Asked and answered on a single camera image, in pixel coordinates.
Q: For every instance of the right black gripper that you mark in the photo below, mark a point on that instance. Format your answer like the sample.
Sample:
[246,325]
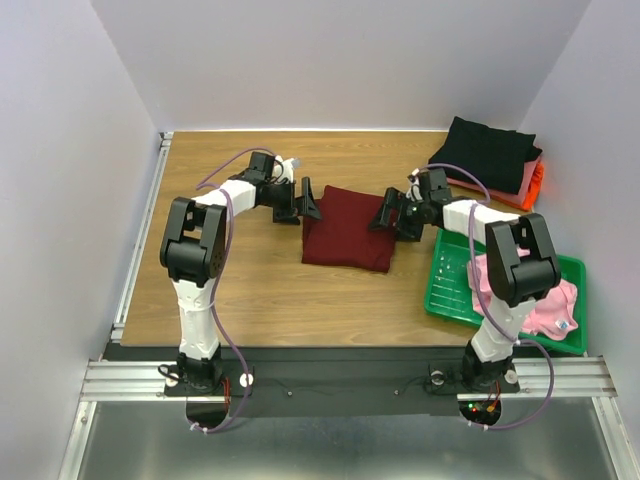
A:
[395,214]

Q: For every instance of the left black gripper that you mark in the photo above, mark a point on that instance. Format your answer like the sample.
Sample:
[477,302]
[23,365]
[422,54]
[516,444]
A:
[297,204]

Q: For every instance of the maroon t shirt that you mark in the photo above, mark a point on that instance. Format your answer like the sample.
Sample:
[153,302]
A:
[341,237]

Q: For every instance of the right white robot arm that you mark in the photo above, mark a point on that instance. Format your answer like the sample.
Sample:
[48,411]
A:
[522,265]

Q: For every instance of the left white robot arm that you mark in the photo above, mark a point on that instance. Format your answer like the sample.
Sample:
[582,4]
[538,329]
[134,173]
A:
[195,249]

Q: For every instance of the green plastic tray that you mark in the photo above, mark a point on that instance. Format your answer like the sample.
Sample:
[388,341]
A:
[449,294]

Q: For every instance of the folded black t shirt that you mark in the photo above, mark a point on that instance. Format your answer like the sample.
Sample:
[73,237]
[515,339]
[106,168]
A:
[496,157]

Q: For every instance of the folded salmon pink t shirt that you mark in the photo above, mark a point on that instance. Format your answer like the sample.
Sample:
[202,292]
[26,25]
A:
[490,175]

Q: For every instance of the folded orange t shirt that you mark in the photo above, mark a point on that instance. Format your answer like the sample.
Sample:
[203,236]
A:
[528,193]

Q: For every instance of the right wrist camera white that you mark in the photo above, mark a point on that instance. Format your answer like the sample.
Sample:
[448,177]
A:
[414,191]

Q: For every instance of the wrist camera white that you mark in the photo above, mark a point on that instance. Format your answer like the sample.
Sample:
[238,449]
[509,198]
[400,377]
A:
[284,169]
[414,191]

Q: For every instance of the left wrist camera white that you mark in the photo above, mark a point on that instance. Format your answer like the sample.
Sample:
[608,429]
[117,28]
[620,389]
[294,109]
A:
[284,169]

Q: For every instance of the left side aluminium rail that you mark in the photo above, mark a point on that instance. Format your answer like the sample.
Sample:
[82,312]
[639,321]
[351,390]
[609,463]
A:
[121,315]

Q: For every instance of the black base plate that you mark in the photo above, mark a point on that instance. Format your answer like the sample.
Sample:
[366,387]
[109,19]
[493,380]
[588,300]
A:
[332,382]

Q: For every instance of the aluminium frame rail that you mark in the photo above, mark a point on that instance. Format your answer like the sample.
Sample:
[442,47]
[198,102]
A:
[139,381]

